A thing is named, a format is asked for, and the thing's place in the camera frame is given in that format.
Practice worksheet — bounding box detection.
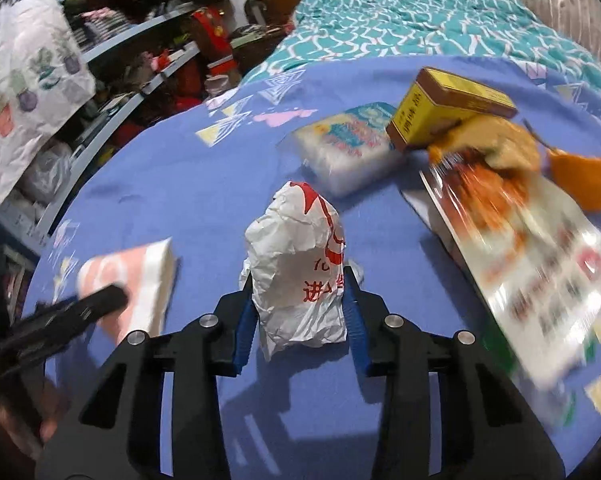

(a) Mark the shiny snack wrapper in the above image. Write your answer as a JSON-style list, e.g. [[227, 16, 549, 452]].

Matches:
[[401, 160, 601, 391]]

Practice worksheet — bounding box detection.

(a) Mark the teal patterned quilt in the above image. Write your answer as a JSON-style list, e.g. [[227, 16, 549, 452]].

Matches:
[[240, 0, 601, 103]]

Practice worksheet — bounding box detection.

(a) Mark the patterned curtain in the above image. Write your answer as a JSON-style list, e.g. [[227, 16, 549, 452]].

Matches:
[[455, 0, 601, 66]]

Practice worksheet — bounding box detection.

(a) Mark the red gift box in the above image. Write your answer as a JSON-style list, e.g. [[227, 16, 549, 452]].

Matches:
[[190, 7, 241, 86]]

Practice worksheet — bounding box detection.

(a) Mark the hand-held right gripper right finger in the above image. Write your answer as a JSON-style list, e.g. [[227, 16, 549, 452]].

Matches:
[[343, 266, 566, 480]]

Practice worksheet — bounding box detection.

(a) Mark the dark woven basket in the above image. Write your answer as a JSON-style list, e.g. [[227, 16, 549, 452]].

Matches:
[[230, 24, 286, 73]]

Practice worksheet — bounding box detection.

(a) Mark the pale peel piece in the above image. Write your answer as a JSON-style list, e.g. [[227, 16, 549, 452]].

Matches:
[[428, 115, 541, 181]]

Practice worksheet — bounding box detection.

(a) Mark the grey metal shelf unit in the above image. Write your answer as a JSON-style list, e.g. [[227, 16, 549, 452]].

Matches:
[[0, 5, 206, 271]]

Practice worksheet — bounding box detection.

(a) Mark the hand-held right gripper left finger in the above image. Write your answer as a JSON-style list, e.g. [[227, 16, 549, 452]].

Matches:
[[34, 287, 257, 480]]

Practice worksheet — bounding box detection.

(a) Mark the pink tissue packet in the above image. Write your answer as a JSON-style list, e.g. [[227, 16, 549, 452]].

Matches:
[[76, 238, 178, 346]]

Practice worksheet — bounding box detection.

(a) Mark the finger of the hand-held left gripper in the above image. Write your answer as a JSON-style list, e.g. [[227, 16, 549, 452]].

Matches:
[[0, 284, 130, 378]]

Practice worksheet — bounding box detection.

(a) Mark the blue printed bed sheet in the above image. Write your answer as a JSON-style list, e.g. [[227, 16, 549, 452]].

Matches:
[[23, 52, 601, 480]]

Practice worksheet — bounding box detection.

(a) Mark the orange peel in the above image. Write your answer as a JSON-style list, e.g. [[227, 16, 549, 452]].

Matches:
[[523, 120, 601, 212]]

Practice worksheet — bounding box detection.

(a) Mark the yellow and brown box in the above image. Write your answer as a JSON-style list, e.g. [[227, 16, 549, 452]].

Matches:
[[385, 66, 519, 152]]

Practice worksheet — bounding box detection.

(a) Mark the white cloth with plant print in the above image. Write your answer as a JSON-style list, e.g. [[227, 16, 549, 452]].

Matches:
[[0, 0, 97, 206]]

